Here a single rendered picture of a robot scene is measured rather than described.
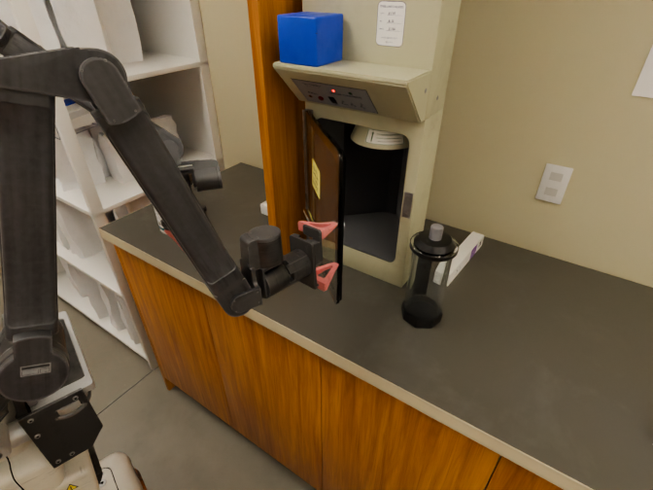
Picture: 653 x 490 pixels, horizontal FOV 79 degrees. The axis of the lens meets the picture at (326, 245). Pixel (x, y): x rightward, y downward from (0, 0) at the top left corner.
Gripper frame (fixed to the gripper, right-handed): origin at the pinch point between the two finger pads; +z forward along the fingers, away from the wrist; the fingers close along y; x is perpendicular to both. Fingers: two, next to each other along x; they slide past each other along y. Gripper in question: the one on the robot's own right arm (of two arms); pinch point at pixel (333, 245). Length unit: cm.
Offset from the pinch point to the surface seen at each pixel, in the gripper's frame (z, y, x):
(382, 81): 11.0, 31.4, -3.7
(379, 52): 20.9, 35.8, 4.6
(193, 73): 44, 27, 126
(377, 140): 24.1, 16.4, 7.2
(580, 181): 73, 0, -28
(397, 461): 4, -61, -17
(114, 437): -41, -111, 99
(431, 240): 18.1, -1.9, -12.9
